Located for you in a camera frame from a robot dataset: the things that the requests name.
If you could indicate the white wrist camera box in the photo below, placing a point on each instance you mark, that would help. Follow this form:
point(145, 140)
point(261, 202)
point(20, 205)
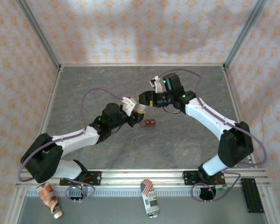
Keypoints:
point(158, 87)
point(129, 106)

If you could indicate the flag print can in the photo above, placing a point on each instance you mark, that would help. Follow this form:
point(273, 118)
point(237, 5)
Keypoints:
point(149, 198)

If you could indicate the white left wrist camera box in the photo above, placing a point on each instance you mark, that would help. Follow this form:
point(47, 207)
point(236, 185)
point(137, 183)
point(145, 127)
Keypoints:
point(129, 106)

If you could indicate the black ribbed strip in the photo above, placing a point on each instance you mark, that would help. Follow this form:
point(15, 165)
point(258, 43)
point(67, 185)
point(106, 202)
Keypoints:
point(252, 196)

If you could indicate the aluminium frame post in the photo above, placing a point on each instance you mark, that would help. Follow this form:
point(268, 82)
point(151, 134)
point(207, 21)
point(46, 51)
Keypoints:
point(40, 35)
point(243, 35)

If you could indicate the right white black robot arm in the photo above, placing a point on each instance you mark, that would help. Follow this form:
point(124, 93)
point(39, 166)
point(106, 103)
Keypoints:
point(207, 116)

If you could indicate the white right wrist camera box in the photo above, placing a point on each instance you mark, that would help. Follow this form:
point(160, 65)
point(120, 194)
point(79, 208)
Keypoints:
point(158, 87)

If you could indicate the brown squeeze bottle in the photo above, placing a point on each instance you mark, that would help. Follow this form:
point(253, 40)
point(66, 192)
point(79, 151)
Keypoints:
point(46, 193)

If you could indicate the green circuit board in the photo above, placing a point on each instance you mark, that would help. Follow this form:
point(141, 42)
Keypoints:
point(221, 186)

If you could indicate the aluminium cross rail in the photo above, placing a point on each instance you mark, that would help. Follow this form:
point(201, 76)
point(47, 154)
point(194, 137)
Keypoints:
point(135, 177)

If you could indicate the orange patterned backdrop cloth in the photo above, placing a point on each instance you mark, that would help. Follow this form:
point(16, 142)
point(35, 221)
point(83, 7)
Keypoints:
point(140, 28)

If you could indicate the brown pill organizer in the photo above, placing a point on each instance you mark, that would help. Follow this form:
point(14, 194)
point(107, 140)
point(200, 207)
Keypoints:
point(149, 123)

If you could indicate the aluminium table edge rail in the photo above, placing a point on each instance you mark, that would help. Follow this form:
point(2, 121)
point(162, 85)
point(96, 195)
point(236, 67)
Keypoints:
point(130, 65)
point(228, 81)
point(53, 93)

